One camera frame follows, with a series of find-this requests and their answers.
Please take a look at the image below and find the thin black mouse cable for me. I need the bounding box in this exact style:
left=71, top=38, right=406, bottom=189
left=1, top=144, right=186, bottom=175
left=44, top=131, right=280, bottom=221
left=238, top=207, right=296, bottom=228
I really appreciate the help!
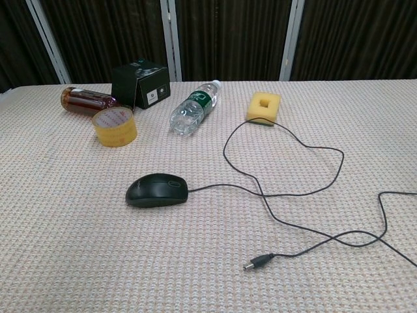
left=188, top=117, right=417, bottom=269

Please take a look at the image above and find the black computer mouse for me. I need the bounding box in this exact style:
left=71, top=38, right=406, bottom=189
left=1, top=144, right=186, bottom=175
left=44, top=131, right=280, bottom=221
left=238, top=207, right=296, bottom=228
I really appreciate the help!
left=125, top=173, right=190, bottom=209

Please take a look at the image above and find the clear water bottle green label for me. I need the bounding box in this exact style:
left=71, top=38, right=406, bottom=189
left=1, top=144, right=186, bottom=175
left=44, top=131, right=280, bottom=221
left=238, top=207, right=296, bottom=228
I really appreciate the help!
left=168, top=79, right=223, bottom=136

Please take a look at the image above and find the yellow sponge with square hole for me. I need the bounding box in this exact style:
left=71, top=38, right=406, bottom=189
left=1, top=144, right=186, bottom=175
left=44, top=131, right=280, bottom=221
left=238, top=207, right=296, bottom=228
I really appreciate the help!
left=244, top=91, right=281, bottom=128

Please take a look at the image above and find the yellow packing tape roll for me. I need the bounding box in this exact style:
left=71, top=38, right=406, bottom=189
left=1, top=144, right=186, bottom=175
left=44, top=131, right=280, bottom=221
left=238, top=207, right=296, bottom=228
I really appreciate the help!
left=91, top=108, right=139, bottom=149

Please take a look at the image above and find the black cardboard box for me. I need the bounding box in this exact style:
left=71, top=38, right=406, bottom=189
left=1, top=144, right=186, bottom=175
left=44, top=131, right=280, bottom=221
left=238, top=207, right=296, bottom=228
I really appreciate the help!
left=111, top=57, right=171, bottom=111

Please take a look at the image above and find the black pleated curtain panel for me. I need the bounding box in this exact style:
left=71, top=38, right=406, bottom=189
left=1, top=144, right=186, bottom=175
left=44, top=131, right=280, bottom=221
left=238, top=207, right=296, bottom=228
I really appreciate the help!
left=175, top=0, right=293, bottom=82
left=0, top=0, right=63, bottom=94
left=40, top=0, right=173, bottom=84
left=291, top=0, right=417, bottom=82

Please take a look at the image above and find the brown liquid bottle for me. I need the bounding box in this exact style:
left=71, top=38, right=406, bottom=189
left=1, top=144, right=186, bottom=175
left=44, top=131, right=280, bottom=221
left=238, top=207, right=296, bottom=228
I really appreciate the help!
left=60, top=85, right=134, bottom=115

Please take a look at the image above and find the beige woven tablecloth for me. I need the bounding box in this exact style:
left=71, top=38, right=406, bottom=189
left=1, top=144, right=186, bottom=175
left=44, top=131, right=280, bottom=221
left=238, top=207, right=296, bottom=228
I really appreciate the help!
left=0, top=79, right=417, bottom=313

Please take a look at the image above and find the white frame post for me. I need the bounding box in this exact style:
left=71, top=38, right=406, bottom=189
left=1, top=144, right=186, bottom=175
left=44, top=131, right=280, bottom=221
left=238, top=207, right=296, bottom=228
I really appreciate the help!
left=25, top=0, right=72, bottom=84
left=279, top=0, right=306, bottom=82
left=162, top=0, right=182, bottom=82

